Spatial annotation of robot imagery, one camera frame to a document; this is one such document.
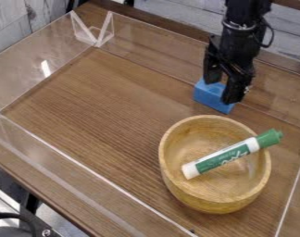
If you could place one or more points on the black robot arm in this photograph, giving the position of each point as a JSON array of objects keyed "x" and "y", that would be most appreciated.
[{"x": 244, "y": 12}]

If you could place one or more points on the green and white marker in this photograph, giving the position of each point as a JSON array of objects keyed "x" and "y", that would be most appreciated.
[{"x": 231, "y": 153}]

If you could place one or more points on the blue foam block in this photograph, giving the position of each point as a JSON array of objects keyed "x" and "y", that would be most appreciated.
[{"x": 208, "y": 94}]

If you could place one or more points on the light wooden bowl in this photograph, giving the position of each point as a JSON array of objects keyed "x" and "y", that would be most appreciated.
[{"x": 228, "y": 188}]

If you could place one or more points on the clear acrylic tray wall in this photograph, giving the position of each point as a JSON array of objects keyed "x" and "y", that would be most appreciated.
[{"x": 93, "y": 88}]

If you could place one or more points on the black metal bracket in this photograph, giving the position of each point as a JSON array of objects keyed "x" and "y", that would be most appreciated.
[{"x": 32, "y": 221}]

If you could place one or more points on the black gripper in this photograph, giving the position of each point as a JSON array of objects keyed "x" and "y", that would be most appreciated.
[{"x": 231, "y": 54}]

